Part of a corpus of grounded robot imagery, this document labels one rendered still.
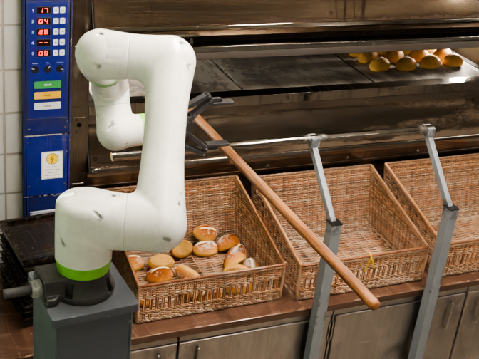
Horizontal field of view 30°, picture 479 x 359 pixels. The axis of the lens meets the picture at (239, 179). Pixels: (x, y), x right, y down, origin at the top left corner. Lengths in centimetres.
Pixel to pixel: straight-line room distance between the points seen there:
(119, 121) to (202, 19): 74
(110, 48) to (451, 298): 196
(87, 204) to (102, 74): 34
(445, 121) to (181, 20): 132
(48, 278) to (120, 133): 62
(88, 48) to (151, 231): 47
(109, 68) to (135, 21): 96
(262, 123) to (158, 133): 143
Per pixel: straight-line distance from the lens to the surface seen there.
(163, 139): 205
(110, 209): 198
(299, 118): 352
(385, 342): 356
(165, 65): 211
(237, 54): 310
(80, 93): 313
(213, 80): 346
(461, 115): 394
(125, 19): 306
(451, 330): 373
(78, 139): 320
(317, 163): 308
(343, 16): 340
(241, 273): 311
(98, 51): 212
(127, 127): 254
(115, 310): 208
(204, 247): 340
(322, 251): 237
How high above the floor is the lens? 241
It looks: 27 degrees down
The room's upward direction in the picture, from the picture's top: 7 degrees clockwise
